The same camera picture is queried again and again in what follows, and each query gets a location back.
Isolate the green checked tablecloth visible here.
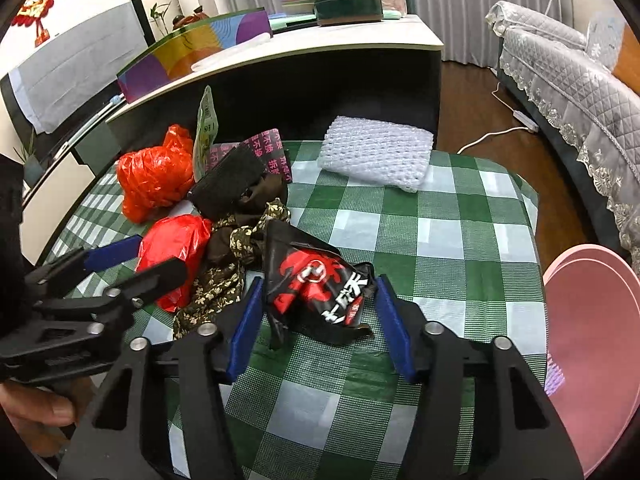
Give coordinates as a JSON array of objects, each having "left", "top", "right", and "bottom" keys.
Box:
[{"left": 37, "top": 140, "right": 563, "bottom": 480}]

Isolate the black red snack bag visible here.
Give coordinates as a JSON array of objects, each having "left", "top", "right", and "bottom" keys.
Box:
[{"left": 262, "top": 218, "right": 377, "bottom": 351}]

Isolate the large red plastic bag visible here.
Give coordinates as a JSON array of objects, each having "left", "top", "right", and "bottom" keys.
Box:
[{"left": 116, "top": 125, "right": 196, "bottom": 223}]

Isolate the white flat translucent box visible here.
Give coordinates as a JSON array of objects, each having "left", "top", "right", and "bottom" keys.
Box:
[{"left": 191, "top": 32, "right": 273, "bottom": 73}]

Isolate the white power cable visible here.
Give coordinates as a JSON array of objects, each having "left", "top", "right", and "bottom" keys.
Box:
[{"left": 456, "top": 80, "right": 531, "bottom": 156}]

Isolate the colourful rectangular box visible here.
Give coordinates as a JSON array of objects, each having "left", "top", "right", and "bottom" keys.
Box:
[{"left": 116, "top": 7, "right": 273, "bottom": 104}]

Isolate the white top coffee table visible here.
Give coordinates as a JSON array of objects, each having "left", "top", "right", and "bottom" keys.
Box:
[{"left": 106, "top": 15, "right": 445, "bottom": 153}]

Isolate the light green tray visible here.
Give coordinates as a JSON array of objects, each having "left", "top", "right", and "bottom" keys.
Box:
[{"left": 270, "top": 10, "right": 403, "bottom": 31}]

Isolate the maroon patterned package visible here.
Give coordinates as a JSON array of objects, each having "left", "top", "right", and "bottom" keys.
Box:
[{"left": 207, "top": 128, "right": 292, "bottom": 183}]

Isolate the green round tin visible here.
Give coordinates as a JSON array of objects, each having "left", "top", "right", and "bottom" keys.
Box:
[{"left": 313, "top": 0, "right": 384, "bottom": 27}]

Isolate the person's left hand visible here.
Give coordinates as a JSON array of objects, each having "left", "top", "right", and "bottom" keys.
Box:
[{"left": 0, "top": 380, "right": 96, "bottom": 457}]

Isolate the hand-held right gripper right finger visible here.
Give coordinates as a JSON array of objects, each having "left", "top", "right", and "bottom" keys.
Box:
[{"left": 374, "top": 275, "right": 586, "bottom": 480}]

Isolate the television stand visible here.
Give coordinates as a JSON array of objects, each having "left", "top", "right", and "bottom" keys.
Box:
[{"left": 20, "top": 92, "right": 126, "bottom": 266}]

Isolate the red knot wall decoration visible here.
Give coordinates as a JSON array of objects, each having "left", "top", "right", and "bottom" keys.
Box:
[{"left": 10, "top": 0, "right": 75, "bottom": 47}]

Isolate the green panda print bag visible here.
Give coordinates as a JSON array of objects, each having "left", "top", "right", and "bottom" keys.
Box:
[{"left": 192, "top": 85, "right": 221, "bottom": 181}]

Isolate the red brown teapot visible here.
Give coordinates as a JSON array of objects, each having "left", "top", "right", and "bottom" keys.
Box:
[{"left": 172, "top": 6, "right": 208, "bottom": 31}]

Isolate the television with grey cover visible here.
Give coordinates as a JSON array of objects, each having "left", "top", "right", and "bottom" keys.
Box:
[{"left": 0, "top": 0, "right": 156, "bottom": 136}]

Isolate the brown floral cloth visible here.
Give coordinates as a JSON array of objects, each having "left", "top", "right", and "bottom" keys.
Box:
[{"left": 172, "top": 172, "right": 292, "bottom": 341}]

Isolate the white foam net sheet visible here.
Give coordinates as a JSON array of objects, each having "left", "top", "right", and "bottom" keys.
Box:
[{"left": 316, "top": 116, "right": 435, "bottom": 193}]

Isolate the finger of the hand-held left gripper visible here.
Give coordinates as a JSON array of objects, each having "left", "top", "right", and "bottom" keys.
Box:
[
  {"left": 35, "top": 257, "right": 188, "bottom": 311},
  {"left": 26, "top": 235, "right": 143, "bottom": 300}
]

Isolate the bamboo plant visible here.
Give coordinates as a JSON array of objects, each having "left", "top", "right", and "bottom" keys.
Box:
[{"left": 149, "top": 2, "right": 172, "bottom": 38}]

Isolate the small potted plant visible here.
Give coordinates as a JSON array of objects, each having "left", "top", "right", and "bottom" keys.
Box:
[{"left": 14, "top": 127, "right": 43, "bottom": 186}]

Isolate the white power strip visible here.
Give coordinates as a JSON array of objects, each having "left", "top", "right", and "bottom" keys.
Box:
[{"left": 512, "top": 110, "right": 541, "bottom": 133}]

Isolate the sofa with grey quilted cover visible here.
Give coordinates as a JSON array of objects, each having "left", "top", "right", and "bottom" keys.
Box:
[{"left": 485, "top": 1, "right": 640, "bottom": 273}]

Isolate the pink plastic bin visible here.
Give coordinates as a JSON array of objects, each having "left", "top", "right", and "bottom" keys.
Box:
[{"left": 542, "top": 244, "right": 640, "bottom": 478}]

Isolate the small red plastic bag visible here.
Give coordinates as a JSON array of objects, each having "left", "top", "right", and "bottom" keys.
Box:
[{"left": 136, "top": 214, "right": 213, "bottom": 313}]

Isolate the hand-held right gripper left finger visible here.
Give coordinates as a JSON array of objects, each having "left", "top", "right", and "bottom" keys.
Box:
[{"left": 57, "top": 276, "right": 265, "bottom": 480}]

